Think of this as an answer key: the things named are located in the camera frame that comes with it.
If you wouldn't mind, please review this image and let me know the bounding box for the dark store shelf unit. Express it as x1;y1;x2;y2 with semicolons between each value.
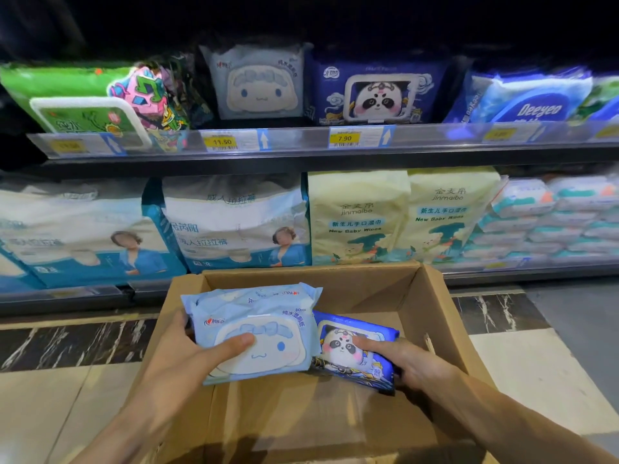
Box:
0;0;619;318

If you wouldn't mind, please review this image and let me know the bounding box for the green and blue wipes pack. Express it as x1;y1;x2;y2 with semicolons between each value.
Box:
570;74;619;123

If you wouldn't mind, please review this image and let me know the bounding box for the dark blue panda wipes pack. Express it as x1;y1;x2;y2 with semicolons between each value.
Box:
309;311;400;396
304;52;453;127

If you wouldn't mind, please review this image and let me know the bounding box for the person's right forearm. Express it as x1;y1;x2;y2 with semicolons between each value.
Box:
433;370;619;464

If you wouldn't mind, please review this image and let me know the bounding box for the light blue cartoon wipes pack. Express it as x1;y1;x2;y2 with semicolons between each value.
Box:
199;42;311;122
180;282;324;386

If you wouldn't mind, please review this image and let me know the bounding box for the person's right hand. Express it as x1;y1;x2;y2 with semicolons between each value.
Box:
352;336;456;398

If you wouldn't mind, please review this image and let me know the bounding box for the pale yellow baby wipes pack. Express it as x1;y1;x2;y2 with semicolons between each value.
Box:
408;166;504;265
308;170;413;266

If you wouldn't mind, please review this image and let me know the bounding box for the colourful patterned pack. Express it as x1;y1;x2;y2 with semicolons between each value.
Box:
107;63;190;152

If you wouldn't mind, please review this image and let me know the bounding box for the person's left forearm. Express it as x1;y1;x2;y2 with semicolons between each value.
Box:
70;377;195;464

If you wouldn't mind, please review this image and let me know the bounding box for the blue and white wipes pack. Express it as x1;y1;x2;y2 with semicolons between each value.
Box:
444;66;594;125

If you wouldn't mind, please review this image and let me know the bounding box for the clear plastic shelf rail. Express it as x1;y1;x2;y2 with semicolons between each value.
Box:
26;121;619;161

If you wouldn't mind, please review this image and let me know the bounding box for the brown cardboard box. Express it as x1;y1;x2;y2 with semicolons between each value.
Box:
127;262;500;464

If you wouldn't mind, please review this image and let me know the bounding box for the stack of white teal packets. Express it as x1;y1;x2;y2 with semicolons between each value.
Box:
457;175;619;272

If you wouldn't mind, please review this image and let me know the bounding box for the white blue adult diaper pack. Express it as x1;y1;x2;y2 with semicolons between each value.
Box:
0;178;188;293
142;174;313;275

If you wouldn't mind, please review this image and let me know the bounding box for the dark patterned pack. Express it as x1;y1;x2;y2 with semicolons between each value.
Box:
162;52;216;131

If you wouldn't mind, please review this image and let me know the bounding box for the person's left hand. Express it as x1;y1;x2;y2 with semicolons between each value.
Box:
141;310;256;407

